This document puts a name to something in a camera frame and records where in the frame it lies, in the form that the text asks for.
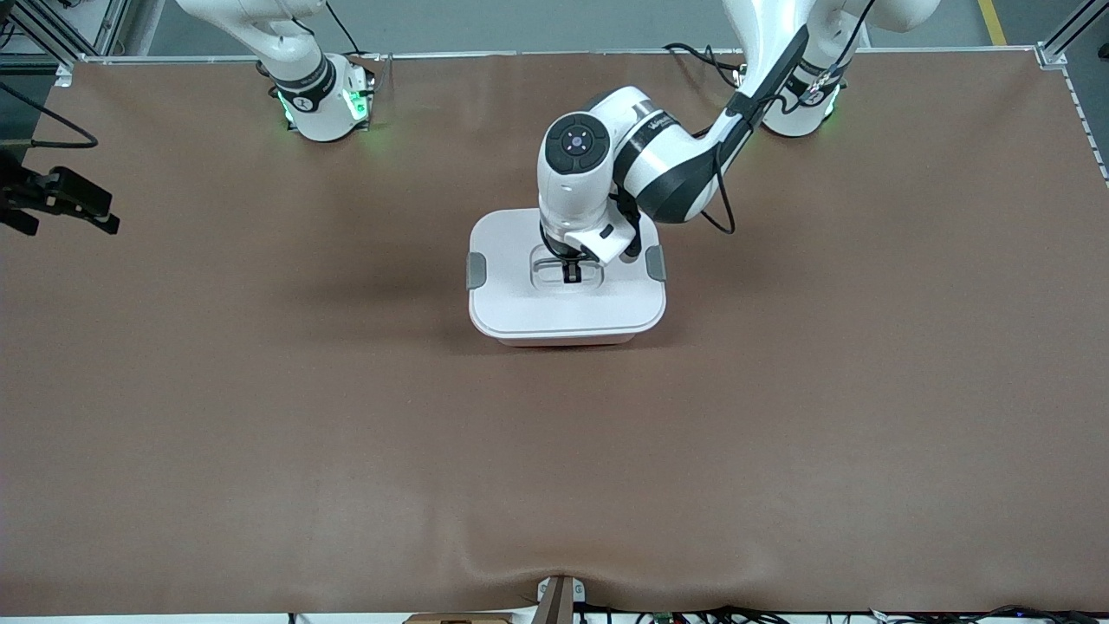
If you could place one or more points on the metal corner bracket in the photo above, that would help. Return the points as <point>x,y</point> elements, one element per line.
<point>1052,57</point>
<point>63,74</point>

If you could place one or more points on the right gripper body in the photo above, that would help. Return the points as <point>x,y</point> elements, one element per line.
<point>22,198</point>

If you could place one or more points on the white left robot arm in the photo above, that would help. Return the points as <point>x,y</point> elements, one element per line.
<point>676,165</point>

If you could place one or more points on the aluminium frame posts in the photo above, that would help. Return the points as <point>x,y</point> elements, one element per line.
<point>87,26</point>

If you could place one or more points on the grey lid latch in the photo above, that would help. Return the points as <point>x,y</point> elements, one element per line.
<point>476,272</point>
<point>656,263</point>

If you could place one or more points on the perforated metal edge strip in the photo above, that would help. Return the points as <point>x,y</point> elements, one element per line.
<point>1087,121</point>

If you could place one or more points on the aluminium frame profile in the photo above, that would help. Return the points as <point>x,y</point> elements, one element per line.
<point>1079,22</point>

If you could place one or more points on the aluminium table edge rail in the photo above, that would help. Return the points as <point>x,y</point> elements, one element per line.
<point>520,54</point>

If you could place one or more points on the metal table edge bracket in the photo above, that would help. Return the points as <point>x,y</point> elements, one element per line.
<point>559,598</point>

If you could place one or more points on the brown table mat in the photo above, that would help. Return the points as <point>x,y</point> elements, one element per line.
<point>346,520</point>

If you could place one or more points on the brown cardboard piece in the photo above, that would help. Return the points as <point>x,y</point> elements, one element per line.
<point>459,619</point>

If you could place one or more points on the white plastic box lid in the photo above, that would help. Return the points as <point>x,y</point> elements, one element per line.
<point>520,312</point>

